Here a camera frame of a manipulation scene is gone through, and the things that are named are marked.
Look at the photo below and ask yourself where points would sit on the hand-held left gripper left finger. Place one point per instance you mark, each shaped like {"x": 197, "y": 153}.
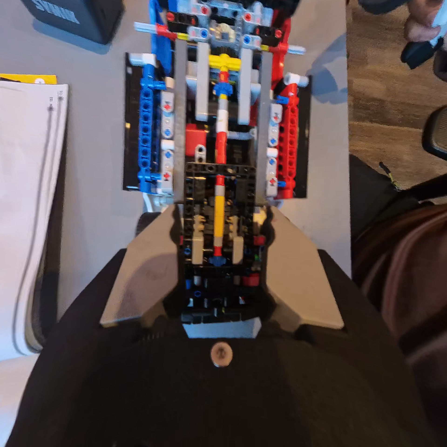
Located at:
{"x": 146, "y": 272}

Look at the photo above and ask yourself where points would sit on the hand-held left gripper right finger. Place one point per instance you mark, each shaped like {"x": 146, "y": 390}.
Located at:
{"x": 300, "y": 276}

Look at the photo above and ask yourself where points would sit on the toy brick car chassis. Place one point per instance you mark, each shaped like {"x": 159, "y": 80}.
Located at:
{"x": 216, "y": 139}

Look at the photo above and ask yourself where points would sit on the grey desk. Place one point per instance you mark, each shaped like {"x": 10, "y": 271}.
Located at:
{"x": 97, "y": 139}

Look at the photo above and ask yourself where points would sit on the person's right hand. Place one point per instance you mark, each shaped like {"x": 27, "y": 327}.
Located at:
{"x": 422, "y": 26}

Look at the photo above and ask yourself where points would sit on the black office chair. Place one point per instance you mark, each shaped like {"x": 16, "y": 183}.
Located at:
{"x": 436, "y": 136}

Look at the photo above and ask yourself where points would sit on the person's brown shirt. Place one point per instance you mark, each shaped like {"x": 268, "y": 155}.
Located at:
{"x": 412, "y": 279}

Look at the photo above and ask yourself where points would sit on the open instruction book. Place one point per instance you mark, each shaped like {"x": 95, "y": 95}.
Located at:
{"x": 28, "y": 209}

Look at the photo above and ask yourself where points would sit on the yellow booklet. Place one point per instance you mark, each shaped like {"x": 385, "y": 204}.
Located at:
{"x": 21, "y": 79}

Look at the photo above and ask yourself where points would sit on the black case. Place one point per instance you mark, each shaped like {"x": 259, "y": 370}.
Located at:
{"x": 76, "y": 17}

